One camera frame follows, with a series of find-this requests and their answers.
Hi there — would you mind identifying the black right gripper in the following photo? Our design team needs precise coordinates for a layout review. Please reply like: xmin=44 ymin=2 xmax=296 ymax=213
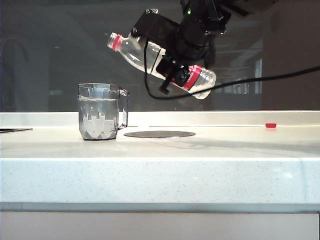
xmin=156 ymin=21 xmax=217 ymax=95

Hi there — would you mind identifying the clear plastic water bottle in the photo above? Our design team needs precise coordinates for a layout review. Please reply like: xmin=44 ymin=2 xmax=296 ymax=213
xmin=106 ymin=32 xmax=217 ymax=100

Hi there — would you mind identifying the clear faceted glass mug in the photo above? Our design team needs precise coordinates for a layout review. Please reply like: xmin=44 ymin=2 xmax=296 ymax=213
xmin=77 ymin=82 xmax=130 ymax=141

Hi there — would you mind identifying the round dark countertop disc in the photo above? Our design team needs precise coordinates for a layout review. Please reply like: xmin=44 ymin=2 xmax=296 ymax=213
xmin=123 ymin=130 xmax=197 ymax=139

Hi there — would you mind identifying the white cabinet front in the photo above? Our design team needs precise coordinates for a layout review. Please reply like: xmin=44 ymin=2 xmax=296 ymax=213
xmin=0 ymin=211 xmax=320 ymax=240

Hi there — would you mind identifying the black kitchen sink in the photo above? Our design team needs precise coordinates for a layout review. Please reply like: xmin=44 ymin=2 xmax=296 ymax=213
xmin=0 ymin=128 xmax=33 ymax=134

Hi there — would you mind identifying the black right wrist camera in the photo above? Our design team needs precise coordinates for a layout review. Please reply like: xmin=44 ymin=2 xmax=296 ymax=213
xmin=129 ymin=8 xmax=181 ymax=55

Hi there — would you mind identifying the black cable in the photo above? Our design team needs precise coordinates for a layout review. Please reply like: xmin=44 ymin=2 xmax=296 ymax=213
xmin=143 ymin=39 xmax=320 ymax=100

